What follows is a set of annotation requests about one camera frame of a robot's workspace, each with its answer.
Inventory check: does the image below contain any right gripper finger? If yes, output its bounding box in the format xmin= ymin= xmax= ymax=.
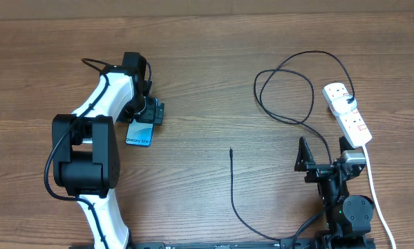
xmin=294 ymin=137 xmax=315 ymax=172
xmin=339 ymin=136 xmax=355 ymax=154

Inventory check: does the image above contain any blue Samsung Galaxy smartphone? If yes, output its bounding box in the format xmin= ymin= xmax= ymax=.
xmin=125 ymin=120 xmax=154 ymax=147

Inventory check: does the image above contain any black USB charging cable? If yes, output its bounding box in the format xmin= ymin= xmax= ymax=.
xmin=229 ymin=50 xmax=357 ymax=241

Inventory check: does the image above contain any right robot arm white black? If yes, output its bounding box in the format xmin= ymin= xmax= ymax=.
xmin=292 ymin=137 xmax=375 ymax=248

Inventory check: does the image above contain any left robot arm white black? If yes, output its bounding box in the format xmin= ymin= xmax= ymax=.
xmin=44 ymin=52 xmax=164 ymax=248

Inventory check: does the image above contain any white charger adapter plug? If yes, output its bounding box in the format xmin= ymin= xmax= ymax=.
xmin=330 ymin=95 xmax=357 ymax=116

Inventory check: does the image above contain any white power extension strip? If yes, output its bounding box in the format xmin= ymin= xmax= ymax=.
xmin=322 ymin=82 xmax=372 ymax=148

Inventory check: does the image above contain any white power strip cord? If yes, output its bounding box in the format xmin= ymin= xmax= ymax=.
xmin=361 ymin=144 xmax=397 ymax=249

